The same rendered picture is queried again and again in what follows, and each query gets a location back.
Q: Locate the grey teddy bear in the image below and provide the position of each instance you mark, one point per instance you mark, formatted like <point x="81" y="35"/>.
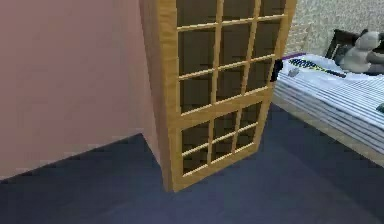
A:
<point x="361" y="53"/>

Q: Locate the wooden lattice room door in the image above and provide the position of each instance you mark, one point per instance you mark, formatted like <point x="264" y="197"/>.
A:
<point x="170" y="100"/>

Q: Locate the black yellow tennis racket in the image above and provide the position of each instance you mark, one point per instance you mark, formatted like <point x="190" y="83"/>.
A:
<point x="313" y="66"/>

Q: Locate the white striped bed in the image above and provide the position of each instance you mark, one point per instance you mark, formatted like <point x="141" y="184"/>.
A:
<point x="346" y="96"/>

